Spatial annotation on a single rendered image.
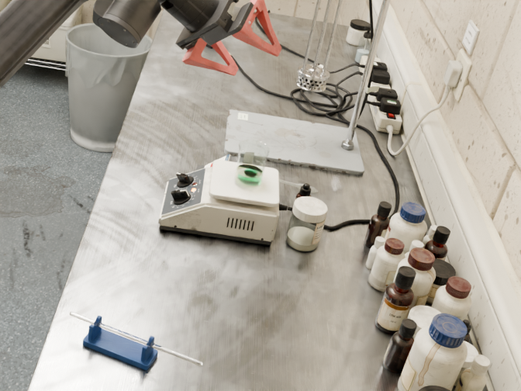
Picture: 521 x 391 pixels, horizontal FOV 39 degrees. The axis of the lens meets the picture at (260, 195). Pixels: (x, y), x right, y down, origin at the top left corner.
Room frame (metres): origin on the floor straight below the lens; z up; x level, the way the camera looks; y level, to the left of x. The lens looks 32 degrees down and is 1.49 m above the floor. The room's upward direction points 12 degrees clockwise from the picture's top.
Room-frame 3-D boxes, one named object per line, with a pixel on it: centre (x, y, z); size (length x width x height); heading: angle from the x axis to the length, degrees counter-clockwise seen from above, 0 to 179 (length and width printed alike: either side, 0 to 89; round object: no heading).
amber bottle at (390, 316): (0.90, -0.24, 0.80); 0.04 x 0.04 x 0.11
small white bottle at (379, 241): (1.04, -0.21, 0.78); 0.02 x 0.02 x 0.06
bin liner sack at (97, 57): (2.61, 0.68, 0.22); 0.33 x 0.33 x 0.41
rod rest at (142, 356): (0.73, 0.15, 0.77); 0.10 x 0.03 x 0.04; 77
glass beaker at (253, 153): (1.09, 0.02, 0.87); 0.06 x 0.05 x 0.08; 45
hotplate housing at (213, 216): (1.09, 0.06, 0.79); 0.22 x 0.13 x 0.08; 96
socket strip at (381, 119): (1.78, -0.25, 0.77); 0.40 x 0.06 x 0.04; 6
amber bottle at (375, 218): (1.11, -0.22, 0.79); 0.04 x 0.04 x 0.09
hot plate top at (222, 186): (1.10, 0.03, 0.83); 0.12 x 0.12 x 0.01; 6
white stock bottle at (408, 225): (1.07, -0.26, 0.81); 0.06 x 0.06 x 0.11
